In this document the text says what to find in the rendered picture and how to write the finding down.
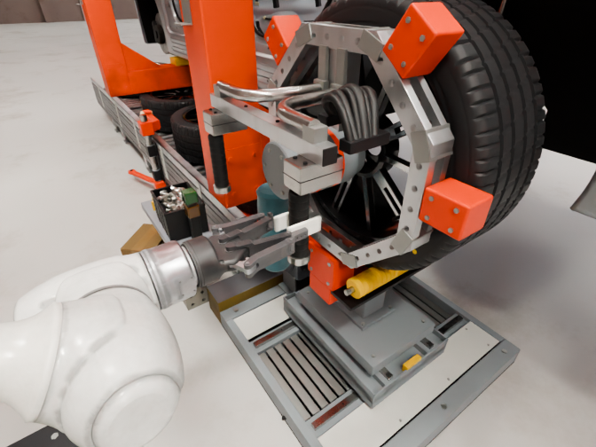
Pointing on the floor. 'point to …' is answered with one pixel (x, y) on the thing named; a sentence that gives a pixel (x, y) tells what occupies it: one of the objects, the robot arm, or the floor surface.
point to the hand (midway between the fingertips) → (298, 223)
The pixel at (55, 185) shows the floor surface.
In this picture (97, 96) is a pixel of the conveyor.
